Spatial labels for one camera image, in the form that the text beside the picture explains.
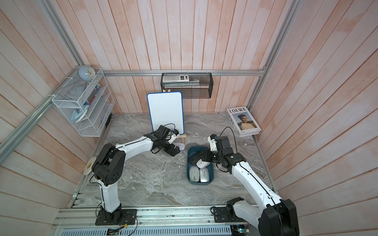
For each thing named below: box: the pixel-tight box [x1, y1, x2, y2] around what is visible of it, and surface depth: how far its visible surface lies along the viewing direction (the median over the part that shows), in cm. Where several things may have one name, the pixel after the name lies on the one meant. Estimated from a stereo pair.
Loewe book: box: [225, 106, 262, 138], surface depth 113 cm
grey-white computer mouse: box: [189, 165, 200, 183], surface depth 87 cm
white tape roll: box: [82, 156, 97, 176], surface depth 95 cm
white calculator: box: [162, 74, 190, 84], surface depth 92 cm
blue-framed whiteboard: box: [146, 91, 185, 135], surface depth 89 cm
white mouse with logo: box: [195, 158, 211, 169], surface depth 90 cm
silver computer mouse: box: [199, 167, 210, 183], surface depth 88 cm
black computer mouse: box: [189, 151, 202, 165], surface depth 93 cm
